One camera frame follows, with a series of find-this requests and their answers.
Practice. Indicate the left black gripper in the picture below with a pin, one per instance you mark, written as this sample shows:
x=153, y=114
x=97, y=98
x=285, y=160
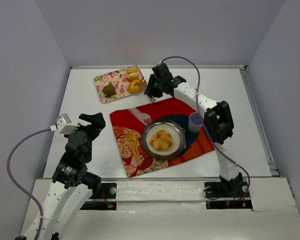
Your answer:
x=94, y=125

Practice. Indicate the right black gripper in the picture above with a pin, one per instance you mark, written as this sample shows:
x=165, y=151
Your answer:
x=153, y=85

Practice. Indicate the metal tongs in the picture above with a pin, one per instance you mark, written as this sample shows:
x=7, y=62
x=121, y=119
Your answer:
x=144, y=88

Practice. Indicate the orange ring bagel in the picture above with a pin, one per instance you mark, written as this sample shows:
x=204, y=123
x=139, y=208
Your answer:
x=135, y=86

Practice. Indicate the striped twisted bread roll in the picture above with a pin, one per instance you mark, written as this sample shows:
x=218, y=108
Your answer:
x=161, y=141

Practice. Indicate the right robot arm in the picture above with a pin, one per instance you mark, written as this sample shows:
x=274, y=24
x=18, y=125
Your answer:
x=217, y=122

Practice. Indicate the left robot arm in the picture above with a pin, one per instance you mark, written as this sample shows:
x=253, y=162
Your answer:
x=71, y=183

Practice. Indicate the brown chocolate bread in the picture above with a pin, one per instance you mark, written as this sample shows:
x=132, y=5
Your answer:
x=109, y=90

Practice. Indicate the flat tan bun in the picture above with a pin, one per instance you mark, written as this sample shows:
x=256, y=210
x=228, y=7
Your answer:
x=133, y=76

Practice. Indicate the pale round bun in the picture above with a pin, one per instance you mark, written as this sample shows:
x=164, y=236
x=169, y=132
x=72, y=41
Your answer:
x=132, y=69

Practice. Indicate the yellow plastic fork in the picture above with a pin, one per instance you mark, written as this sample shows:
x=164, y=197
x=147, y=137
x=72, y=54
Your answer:
x=132, y=139

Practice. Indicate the floral serving tray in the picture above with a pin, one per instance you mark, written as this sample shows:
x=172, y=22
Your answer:
x=120, y=83

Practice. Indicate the round metal plate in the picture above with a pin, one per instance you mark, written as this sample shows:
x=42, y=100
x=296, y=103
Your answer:
x=178, y=137

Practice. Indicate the lavender plastic cup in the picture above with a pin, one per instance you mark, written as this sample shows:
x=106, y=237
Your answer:
x=195, y=122

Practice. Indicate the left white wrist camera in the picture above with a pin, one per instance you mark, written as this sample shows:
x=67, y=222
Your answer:
x=63, y=125

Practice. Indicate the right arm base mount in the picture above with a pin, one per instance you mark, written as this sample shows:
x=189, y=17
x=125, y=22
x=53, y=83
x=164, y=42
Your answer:
x=217, y=200

